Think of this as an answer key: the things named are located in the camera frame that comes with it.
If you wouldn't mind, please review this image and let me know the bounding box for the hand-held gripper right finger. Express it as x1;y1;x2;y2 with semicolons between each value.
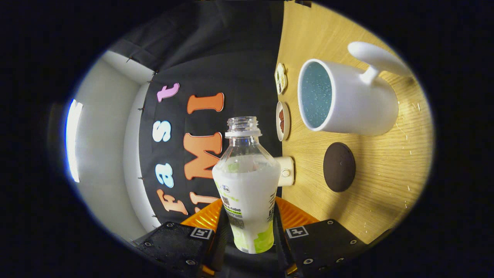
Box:
273;197;368;278

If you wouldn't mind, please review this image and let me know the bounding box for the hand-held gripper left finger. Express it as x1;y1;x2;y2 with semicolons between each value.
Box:
133;199;232;278

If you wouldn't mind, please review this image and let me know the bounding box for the dark brown round coaster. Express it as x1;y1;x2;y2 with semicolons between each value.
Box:
323;142;356;193

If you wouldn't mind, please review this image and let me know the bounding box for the clear plastic juice bottle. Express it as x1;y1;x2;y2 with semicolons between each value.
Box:
212;116;282;254

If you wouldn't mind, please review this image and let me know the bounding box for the white cup blue inside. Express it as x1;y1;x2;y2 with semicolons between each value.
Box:
297;41;415;136

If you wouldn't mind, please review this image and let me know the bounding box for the white toaster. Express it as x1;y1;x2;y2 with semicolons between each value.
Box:
275;156;295;187

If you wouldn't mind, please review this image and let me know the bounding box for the wooden table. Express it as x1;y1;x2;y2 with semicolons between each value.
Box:
276;0;435;244

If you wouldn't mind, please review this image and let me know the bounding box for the round white plate brown food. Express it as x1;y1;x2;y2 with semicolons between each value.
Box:
276;101;291;142

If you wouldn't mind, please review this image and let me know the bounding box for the large ceiling light panel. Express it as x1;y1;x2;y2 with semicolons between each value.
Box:
65;99;83;183

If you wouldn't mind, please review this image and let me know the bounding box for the white tray with food pieces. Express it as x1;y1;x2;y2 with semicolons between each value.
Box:
274;63;288;95

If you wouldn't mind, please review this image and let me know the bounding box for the black backdrop cloth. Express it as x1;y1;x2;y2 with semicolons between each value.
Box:
110;0;284;226

